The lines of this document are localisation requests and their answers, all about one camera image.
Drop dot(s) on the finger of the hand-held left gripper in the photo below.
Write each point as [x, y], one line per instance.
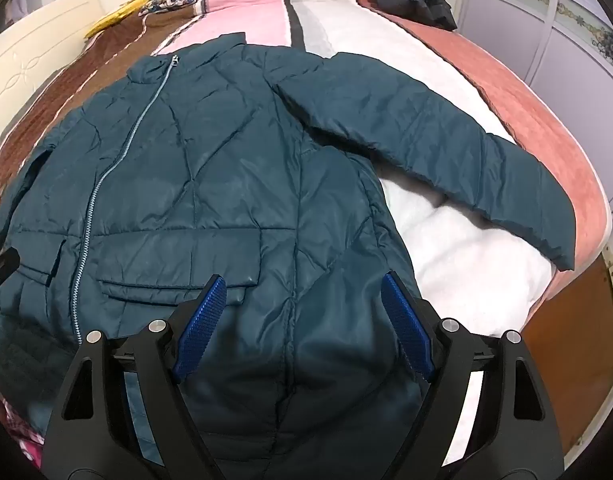
[1, 272]

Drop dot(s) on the pale purple wardrobe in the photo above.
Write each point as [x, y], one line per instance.
[561, 45]

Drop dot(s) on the wooden bed frame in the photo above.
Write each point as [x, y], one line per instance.
[576, 340]

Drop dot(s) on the teal quilted puffer jacket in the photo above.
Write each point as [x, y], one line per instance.
[226, 175]

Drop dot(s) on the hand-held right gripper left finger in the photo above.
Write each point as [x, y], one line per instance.
[201, 325]

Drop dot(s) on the cream headboard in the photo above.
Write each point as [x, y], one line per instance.
[31, 55]

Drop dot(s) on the yellow cloth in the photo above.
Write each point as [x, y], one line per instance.
[111, 17]

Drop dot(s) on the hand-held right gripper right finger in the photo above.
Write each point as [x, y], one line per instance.
[404, 325]

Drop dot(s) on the striped patchwork fleece blanket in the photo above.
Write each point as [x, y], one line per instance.
[246, 15]

